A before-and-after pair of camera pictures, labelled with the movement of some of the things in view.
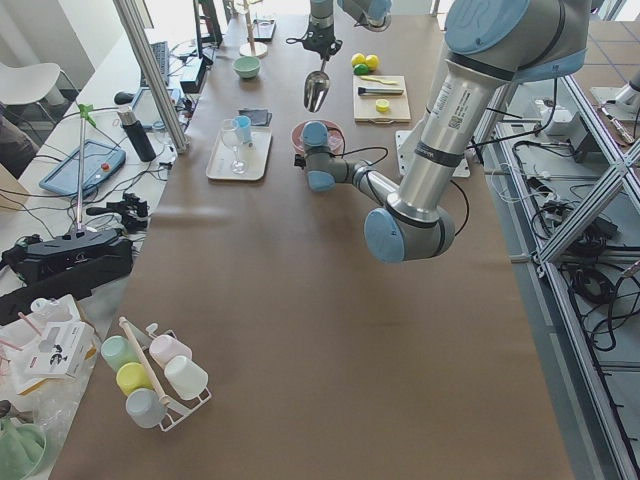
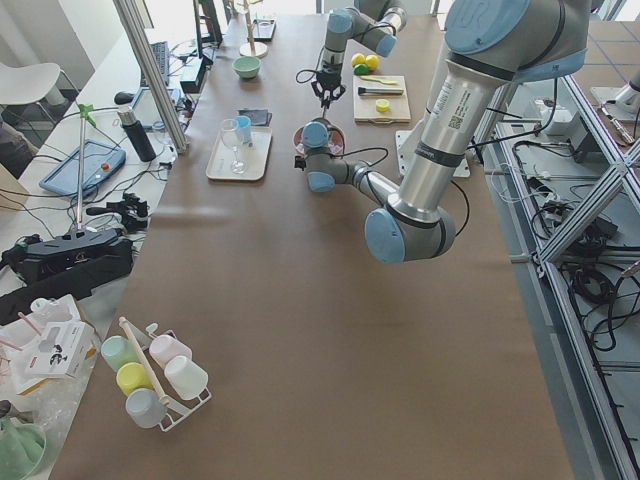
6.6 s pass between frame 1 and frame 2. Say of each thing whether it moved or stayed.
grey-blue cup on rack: stayed
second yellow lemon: stayed
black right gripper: moved
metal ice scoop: moved
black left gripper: stayed
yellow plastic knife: stayed
